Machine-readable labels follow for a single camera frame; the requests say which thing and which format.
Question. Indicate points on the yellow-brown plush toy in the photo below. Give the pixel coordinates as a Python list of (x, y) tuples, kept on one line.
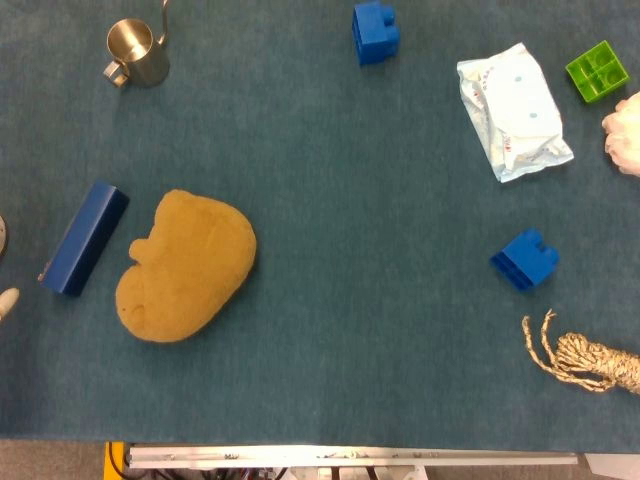
[(195, 270)]

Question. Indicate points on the green building block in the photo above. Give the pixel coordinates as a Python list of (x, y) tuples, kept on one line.
[(597, 72)]

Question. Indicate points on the blue felt table cover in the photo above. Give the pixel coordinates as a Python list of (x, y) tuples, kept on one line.
[(350, 250)]

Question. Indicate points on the aluminium profile rail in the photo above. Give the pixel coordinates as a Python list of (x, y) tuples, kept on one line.
[(350, 456)]

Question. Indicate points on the dark blue rectangular box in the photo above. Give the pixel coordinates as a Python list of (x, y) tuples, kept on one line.
[(82, 240)]

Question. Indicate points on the steel gooseneck pouring cup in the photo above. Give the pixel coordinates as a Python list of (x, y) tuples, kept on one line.
[(142, 57)]

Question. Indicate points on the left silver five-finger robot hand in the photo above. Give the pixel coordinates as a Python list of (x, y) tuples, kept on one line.
[(7, 301)]

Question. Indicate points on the blue block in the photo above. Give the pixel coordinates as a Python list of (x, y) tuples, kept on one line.
[(527, 260), (375, 35)]

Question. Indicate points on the white wet wipes pack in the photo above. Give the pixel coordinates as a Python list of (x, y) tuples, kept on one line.
[(520, 115)]

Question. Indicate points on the blue block top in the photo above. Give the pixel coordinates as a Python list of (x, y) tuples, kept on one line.
[(375, 35)]

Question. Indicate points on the yellow frame post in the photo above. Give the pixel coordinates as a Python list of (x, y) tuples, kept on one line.
[(114, 462)]

